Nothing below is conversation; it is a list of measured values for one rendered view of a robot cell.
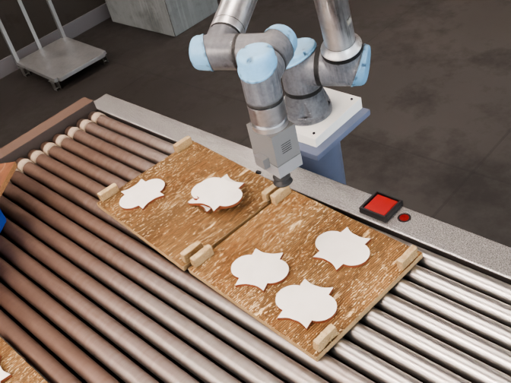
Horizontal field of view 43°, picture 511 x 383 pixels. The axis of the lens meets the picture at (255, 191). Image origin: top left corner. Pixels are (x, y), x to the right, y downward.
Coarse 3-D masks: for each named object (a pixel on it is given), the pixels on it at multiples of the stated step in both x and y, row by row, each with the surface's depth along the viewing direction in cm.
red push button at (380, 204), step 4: (376, 196) 161; (380, 196) 161; (372, 200) 160; (376, 200) 160; (380, 200) 159; (384, 200) 159; (388, 200) 159; (392, 200) 159; (368, 204) 159; (372, 204) 159; (376, 204) 158; (380, 204) 158; (384, 204) 158; (388, 204) 158; (392, 204) 157; (368, 208) 158; (372, 208) 158; (376, 208) 157; (380, 208) 157; (384, 208) 157; (388, 208) 157; (376, 212) 156; (380, 212) 156; (384, 212) 156
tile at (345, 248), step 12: (324, 240) 150; (336, 240) 149; (348, 240) 149; (360, 240) 148; (324, 252) 147; (336, 252) 146; (348, 252) 146; (360, 252) 145; (336, 264) 144; (348, 264) 143; (360, 264) 143
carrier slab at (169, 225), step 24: (192, 144) 194; (168, 168) 187; (192, 168) 185; (216, 168) 182; (240, 168) 180; (120, 192) 183; (168, 192) 178; (120, 216) 174; (144, 216) 172; (168, 216) 170; (192, 216) 168; (216, 216) 166; (240, 216) 164; (144, 240) 165; (168, 240) 162; (192, 240) 161; (216, 240) 159
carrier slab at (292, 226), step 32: (256, 224) 161; (288, 224) 158; (320, 224) 156; (352, 224) 154; (224, 256) 154; (288, 256) 150; (384, 256) 144; (224, 288) 146; (256, 288) 144; (352, 288) 138; (384, 288) 137; (288, 320) 135; (352, 320) 132; (320, 352) 127
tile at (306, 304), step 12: (288, 288) 141; (300, 288) 140; (312, 288) 140; (324, 288) 139; (276, 300) 139; (288, 300) 138; (300, 300) 138; (312, 300) 137; (324, 300) 136; (288, 312) 136; (300, 312) 135; (312, 312) 134; (324, 312) 134; (336, 312) 134
